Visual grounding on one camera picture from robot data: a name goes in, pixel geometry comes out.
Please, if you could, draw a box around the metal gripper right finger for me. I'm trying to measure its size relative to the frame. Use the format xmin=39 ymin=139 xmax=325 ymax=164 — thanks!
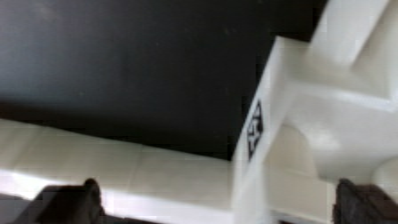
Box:
xmin=332 ymin=179 xmax=398 ymax=224

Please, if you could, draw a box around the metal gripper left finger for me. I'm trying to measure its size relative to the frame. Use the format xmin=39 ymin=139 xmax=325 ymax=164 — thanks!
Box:
xmin=16 ymin=178 xmax=107 ymax=224

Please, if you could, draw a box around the white chair seat block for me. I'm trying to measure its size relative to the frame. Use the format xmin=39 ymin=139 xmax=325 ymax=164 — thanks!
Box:
xmin=231 ymin=0 xmax=398 ymax=224

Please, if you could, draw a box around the white U-shaped border frame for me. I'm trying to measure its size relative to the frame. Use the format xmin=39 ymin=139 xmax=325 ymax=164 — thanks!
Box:
xmin=0 ymin=119 xmax=233 ymax=224

